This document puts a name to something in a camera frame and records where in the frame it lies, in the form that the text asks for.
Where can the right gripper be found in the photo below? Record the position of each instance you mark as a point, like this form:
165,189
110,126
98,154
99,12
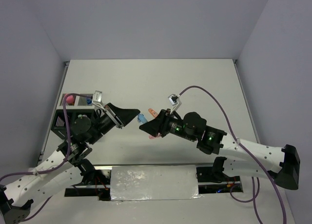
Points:
154,125

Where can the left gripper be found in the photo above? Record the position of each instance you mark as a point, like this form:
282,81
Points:
121,116

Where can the orange highlighter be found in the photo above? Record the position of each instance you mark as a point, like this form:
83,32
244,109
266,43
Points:
152,112

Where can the blue highlighter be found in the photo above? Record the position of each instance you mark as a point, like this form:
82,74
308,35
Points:
141,119

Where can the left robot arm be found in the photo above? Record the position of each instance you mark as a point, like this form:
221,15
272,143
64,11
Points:
66,166

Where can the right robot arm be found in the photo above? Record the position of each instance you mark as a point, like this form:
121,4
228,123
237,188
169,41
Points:
234,157

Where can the pink highlighter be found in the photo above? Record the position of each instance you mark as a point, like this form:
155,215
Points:
152,137

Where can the white slotted container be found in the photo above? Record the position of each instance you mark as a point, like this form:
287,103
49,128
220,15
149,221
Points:
80,102

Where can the pink glue stick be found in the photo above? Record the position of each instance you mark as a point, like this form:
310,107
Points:
69,99

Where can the black slotted container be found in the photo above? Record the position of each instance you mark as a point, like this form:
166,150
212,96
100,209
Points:
77,125

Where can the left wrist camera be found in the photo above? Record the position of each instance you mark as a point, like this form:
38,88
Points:
97,99

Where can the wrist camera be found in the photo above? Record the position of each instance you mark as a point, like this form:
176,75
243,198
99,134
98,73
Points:
175,102
97,99

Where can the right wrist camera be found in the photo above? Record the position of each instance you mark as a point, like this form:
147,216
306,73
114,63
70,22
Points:
175,102

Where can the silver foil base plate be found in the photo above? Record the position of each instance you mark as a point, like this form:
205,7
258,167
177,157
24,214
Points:
148,183

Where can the black mounting rail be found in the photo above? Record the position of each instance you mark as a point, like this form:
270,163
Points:
99,186

